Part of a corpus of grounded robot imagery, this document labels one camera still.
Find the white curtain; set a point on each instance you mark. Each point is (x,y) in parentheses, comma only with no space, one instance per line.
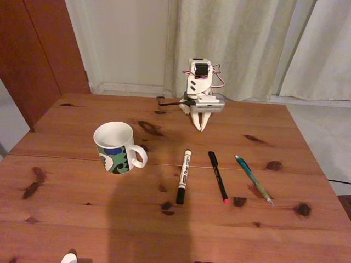
(323,54)
(233,41)

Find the teal mechanical pencil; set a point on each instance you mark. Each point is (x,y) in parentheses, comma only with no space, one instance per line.
(252,178)

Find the white mug with green-blue pattern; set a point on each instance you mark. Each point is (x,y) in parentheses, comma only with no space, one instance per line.
(115,159)

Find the small white round object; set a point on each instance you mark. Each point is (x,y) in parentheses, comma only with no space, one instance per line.
(68,259)

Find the brown wooden cabinet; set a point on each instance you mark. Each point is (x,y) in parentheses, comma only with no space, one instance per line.
(33,54)

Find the black pen with pink end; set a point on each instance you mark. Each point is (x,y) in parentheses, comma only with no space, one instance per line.
(218,176)

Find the white marker with black cap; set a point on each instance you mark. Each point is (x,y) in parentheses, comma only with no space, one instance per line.
(184,175)

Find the silver camera box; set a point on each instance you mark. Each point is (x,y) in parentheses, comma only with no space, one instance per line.
(208,107)

